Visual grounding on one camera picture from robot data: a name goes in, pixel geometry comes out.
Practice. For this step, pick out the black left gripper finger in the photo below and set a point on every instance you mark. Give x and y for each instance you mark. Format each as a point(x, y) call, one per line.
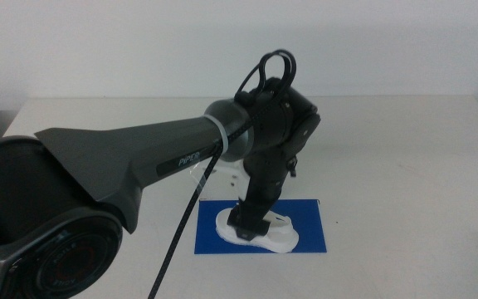
point(253, 230)
point(235, 216)

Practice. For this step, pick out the clear acrylic camera bracket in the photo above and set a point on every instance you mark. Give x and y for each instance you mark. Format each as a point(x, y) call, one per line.
point(230, 174)

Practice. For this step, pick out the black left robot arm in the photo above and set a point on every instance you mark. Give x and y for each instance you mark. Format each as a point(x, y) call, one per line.
point(118, 153)

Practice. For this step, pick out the blue rectangular mat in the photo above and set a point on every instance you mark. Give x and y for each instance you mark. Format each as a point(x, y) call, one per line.
point(310, 224)

